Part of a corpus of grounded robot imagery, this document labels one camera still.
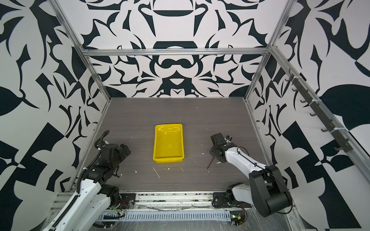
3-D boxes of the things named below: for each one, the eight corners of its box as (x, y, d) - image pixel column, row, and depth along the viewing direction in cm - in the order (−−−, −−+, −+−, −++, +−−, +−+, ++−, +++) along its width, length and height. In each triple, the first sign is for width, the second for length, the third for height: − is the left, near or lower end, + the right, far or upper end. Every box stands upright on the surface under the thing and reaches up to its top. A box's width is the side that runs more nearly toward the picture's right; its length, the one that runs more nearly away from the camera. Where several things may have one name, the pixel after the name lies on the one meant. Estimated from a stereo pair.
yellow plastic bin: (152, 164, 89) (150, 159, 83) (157, 129, 105) (155, 123, 99) (184, 164, 89) (184, 159, 83) (184, 129, 105) (184, 123, 99)
